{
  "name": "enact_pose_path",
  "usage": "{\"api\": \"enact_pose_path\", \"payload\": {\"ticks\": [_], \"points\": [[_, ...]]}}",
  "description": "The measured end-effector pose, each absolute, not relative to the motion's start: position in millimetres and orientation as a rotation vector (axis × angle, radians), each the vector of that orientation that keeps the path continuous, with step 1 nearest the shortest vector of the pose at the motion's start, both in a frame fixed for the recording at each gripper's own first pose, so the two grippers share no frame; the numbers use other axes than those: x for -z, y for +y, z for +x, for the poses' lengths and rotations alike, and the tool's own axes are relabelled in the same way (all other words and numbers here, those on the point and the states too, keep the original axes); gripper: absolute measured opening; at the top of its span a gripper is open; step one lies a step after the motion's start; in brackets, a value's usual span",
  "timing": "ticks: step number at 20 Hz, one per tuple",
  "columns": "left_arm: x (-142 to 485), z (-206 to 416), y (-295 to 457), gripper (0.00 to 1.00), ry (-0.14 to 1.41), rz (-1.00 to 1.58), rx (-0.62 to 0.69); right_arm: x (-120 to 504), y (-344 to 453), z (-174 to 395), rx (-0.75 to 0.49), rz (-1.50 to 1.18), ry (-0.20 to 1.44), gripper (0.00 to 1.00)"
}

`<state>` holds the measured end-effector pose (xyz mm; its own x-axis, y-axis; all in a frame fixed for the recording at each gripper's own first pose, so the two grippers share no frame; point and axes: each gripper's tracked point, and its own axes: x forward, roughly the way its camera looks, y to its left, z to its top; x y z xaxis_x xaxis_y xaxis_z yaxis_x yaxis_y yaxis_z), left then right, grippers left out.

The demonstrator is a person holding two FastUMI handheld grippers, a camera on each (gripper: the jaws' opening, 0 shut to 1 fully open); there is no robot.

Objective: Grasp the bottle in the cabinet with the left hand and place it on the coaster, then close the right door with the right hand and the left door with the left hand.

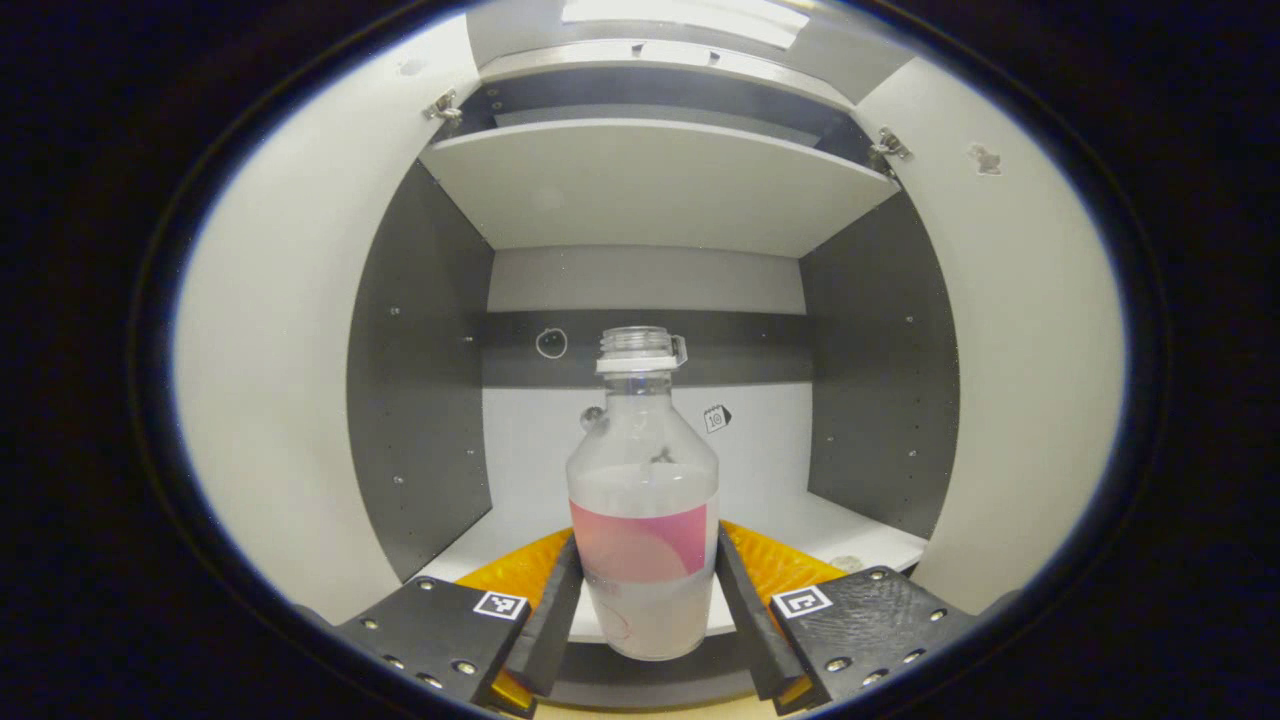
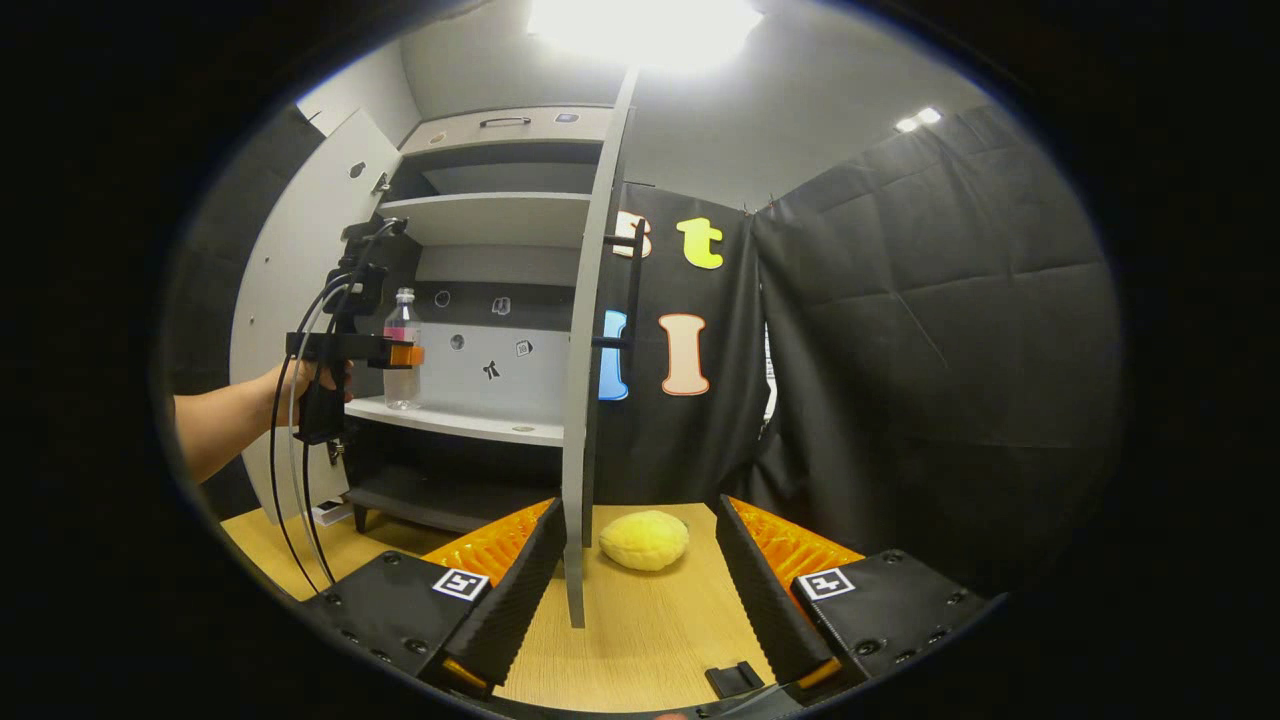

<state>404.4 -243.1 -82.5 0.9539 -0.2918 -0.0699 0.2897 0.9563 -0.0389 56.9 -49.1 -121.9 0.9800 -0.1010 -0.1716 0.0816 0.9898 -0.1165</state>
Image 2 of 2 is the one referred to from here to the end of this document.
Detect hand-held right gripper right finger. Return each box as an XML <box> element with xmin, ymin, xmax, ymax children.
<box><xmin>716</xmin><ymin>495</ymin><xmax>993</xmax><ymax>701</ymax></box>

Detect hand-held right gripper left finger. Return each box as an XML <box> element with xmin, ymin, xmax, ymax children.
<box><xmin>298</xmin><ymin>498</ymin><xmax>569</xmax><ymax>696</ymax></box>

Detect clear plastic bottle pink label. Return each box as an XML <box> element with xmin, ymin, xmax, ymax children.
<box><xmin>383</xmin><ymin>288</ymin><xmax>423</xmax><ymax>411</ymax></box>

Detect grey cabinet door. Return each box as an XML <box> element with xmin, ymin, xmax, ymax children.
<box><xmin>228</xmin><ymin>108</ymin><xmax>403</xmax><ymax>526</ymax></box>
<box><xmin>560</xmin><ymin>65</ymin><xmax>646</xmax><ymax>629</ymax></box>

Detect grey cabinet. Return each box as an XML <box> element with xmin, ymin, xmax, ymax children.
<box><xmin>340</xmin><ymin>105</ymin><xmax>616</xmax><ymax>536</ymax></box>

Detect grey cabinet drawer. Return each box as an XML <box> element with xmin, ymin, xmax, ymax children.
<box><xmin>400</xmin><ymin>105</ymin><xmax>616</xmax><ymax>156</ymax></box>

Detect small black block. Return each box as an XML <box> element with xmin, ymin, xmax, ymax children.
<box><xmin>705</xmin><ymin>660</ymin><xmax>766</xmax><ymax>698</ymax></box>

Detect yellow sponge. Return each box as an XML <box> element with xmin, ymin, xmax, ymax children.
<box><xmin>598</xmin><ymin>510</ymin><xmax>691</xmax><ymax>572</ymax></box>

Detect black backdrop cloth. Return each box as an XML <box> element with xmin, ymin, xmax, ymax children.
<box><xmin>160</xmin><ymin>100</ymin><xmax>1121</xmax><ymax>601</ymax></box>

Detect large ceiling light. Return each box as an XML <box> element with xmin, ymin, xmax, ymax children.
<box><xmin>525</xmin><ymin>0</ymin><xmax>766</xmax><ymax>73</ymax></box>

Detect black cable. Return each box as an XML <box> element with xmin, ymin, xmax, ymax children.
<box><xmin>268</xmin><ymin>220</ymin><xmax>403</xmax><ymax>593</ymax></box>

